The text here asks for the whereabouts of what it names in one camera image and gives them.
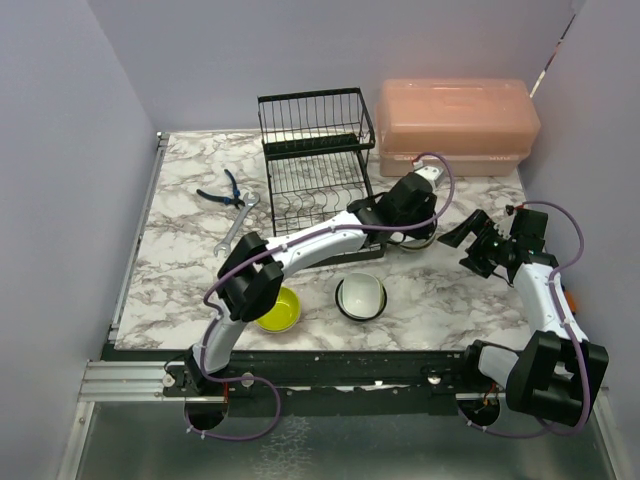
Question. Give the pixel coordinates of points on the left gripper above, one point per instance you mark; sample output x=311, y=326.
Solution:
x=427, y=206

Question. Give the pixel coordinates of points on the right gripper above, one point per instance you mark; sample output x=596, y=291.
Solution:
x=480, y=223

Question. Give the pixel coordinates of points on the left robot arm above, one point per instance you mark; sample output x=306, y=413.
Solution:
x=250, y=280

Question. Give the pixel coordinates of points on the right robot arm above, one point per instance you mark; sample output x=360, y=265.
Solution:
x=555, y=378

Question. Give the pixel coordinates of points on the pink plastic storage box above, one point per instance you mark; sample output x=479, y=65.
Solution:
x=483, y=127

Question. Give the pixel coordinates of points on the black rimmed bowl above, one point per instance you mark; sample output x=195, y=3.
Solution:
x=337, y=298

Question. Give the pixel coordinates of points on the silver wrench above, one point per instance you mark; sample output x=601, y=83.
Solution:
x=250, y=199

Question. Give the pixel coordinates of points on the yellow-green bowl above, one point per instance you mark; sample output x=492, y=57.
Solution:
x=283, y=315

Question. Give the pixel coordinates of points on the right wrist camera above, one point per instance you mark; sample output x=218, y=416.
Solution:
x=504, y=226

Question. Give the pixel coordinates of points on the orange clamp handle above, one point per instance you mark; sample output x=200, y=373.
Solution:
x=570, y=300

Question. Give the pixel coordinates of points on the black wire dish rack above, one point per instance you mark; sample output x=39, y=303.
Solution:
x=316, y=147

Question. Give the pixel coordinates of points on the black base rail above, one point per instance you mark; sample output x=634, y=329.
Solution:
x=316, y=383

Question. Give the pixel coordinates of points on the aluminium frame rail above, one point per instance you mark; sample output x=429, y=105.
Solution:
x=106, y=381

